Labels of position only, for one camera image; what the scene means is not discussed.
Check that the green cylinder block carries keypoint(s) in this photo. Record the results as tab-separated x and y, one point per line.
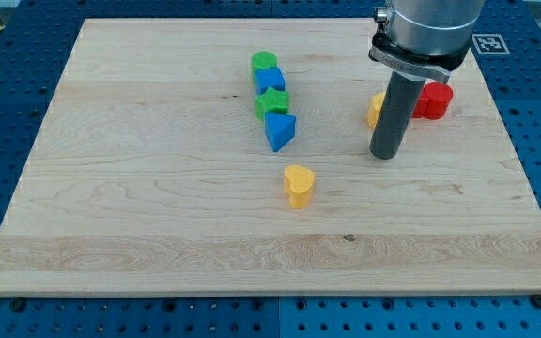
262	60

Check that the blue cube block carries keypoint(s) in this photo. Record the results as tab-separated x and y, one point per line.
269	78

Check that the wooden board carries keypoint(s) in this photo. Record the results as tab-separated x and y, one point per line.
152	177

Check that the white fiducial marker tag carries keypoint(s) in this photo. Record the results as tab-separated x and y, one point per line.
489	44

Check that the red block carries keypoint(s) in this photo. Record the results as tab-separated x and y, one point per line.
434	101

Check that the yellow block behind rod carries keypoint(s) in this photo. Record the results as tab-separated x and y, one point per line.
374	109

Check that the yellow heart block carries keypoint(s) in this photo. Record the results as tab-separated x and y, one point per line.
299	184

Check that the green star block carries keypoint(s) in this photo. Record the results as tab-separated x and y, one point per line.
273	101

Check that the blue triangle block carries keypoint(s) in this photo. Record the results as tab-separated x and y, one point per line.
279	129

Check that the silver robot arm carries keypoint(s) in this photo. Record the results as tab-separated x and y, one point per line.
424	39

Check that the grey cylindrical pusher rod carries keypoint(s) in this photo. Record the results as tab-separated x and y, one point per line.
395	114

